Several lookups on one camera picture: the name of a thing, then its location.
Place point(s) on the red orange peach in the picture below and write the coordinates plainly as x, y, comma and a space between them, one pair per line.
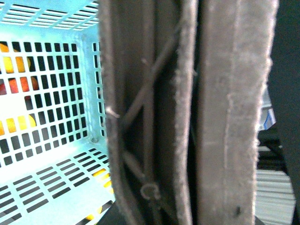
14, 88

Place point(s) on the light blue plastic basket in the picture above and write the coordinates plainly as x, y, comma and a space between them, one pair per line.
46, 170

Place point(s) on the brown basket handle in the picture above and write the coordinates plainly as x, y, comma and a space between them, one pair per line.
183, 87

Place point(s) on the yellow lemon behind basket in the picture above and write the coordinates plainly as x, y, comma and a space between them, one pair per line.
12, 125

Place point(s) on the yellow fruit behind basket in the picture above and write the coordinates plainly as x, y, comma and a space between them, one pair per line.
16, 63

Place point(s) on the yellow lemon under basket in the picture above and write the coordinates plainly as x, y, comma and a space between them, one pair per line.
103, 177

